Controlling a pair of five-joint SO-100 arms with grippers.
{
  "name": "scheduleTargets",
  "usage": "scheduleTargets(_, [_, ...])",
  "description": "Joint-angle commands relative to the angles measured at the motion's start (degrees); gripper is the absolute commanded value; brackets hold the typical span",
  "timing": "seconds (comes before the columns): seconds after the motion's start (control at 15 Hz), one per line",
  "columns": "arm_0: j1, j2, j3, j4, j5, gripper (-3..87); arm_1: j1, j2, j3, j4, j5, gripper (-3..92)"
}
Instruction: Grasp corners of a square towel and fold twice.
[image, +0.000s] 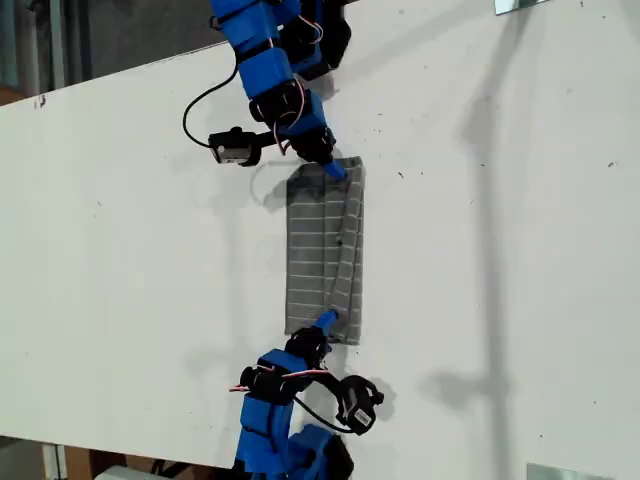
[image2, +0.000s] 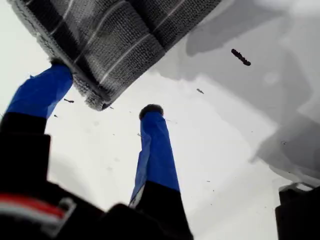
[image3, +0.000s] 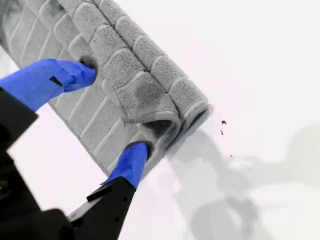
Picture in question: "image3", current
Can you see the grey striped square towel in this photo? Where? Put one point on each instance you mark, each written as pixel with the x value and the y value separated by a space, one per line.
pixel 120 75

